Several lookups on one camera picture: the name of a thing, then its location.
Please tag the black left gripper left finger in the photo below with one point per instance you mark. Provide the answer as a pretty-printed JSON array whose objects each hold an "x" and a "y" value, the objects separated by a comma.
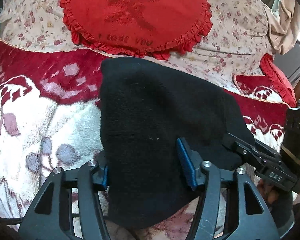
[{"x": 70, "y": 194}]

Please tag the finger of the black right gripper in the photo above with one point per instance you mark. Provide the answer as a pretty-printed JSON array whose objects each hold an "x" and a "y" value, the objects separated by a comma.
[
  {"x": 248, "y": 153},
  {"x": 264, "y": 151}
]

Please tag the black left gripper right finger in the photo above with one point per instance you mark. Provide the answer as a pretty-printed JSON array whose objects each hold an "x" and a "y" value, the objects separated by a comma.
[{"x": 244, "y": 209}]

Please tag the black knit pants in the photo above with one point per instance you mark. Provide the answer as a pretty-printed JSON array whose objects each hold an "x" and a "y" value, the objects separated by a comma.
[{"x": 145, "y": 109}]

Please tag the person's right hand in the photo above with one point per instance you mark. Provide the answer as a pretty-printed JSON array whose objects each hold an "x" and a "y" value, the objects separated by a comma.
[{"x": 267, "y": 192}]

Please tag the red and white plush blanket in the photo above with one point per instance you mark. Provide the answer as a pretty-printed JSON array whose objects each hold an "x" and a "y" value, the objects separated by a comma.
[{"x": 49, "y": 117}]

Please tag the floral beige quilt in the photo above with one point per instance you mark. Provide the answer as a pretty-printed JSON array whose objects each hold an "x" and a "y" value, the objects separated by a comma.
[{"x": 227, "y": 30}]

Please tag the beige cloth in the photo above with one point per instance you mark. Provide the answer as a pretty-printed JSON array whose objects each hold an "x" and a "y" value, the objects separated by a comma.
[{"x": 283, "y": 24}]

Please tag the red heart-shaped frilled pillow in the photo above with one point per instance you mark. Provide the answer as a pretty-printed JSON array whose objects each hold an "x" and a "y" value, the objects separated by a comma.
[{"x": 138, "y": 28}]

